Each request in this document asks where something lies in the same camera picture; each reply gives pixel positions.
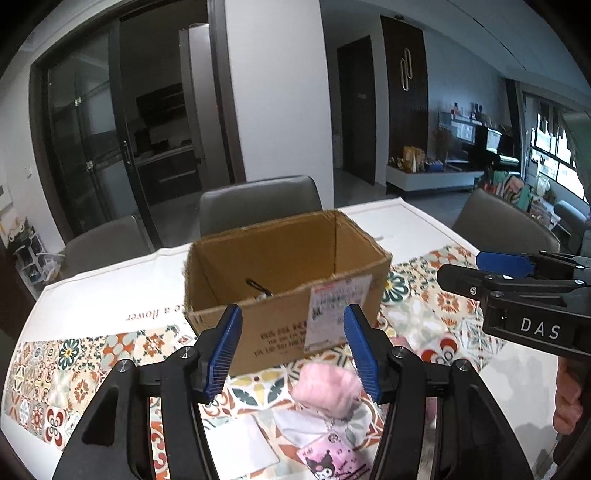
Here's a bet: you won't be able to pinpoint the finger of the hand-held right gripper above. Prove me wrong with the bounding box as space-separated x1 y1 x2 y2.
477 250 591 282
436 264 579 308

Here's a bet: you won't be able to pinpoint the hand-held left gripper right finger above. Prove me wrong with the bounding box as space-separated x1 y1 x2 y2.
343 304 529 480

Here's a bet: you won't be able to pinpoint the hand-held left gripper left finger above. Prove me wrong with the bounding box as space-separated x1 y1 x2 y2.
52 304 243 480

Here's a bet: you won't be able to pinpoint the pink plush toy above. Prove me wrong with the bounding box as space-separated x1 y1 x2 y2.
290 362 361 420

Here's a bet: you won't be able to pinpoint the brown cardboard box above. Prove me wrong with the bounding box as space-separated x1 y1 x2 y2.
184 209 392 377

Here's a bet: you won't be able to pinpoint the white paper card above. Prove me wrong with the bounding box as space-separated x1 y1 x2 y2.
203 418 280 480

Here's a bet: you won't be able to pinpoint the pink cartoon tag card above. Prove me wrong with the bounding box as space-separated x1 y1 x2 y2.
299 436 372 480

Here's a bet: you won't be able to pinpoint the person's right hand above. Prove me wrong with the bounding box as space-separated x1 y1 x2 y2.
553 357 585 435

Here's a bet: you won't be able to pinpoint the grey dining chair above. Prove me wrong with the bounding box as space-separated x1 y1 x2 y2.
62 215 155 280
452 188 561 254
199 175 323 237

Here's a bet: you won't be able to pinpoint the rack of colourful clothes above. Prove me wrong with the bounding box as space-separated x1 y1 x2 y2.
480 168 536 208

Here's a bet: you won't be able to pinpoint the small black item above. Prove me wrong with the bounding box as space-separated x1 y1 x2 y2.
245 277 273 301

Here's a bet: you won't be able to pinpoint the grey sofa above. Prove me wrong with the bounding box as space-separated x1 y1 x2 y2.
554 200 591 241

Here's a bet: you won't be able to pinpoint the black piano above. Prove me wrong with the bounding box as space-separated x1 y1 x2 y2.
462 127 520 171

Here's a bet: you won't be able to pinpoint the white low console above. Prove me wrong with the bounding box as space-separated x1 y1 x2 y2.
385 164 485 193

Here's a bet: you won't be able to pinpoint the window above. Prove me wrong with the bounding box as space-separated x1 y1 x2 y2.
526 92 591 195

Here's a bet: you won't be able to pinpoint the yellow paper bags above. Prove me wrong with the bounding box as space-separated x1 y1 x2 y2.
402 147 426 172

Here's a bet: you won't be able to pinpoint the floral patterned tablecloth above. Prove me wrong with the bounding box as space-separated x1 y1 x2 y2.
0 198 561 480

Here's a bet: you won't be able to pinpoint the dark kitchen cabinet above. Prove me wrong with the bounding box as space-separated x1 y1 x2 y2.
136 83 204 192

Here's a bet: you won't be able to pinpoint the dark wooden door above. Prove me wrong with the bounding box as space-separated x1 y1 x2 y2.
337 34 376 186

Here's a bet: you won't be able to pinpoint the white shoe rack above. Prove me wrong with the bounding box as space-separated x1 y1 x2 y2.
9 222 63 287

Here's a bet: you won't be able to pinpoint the sliding glass door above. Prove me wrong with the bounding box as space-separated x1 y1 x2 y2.
30 18 139 250

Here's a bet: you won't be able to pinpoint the silver refrigerator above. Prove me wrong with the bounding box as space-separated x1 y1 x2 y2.
179 24 218 190

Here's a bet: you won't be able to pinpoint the dark slatted wall panel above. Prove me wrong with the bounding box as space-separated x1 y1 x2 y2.
381 15 430 181

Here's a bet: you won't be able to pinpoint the gold wall ornament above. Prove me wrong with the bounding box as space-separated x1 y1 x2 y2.
400 47 413 92

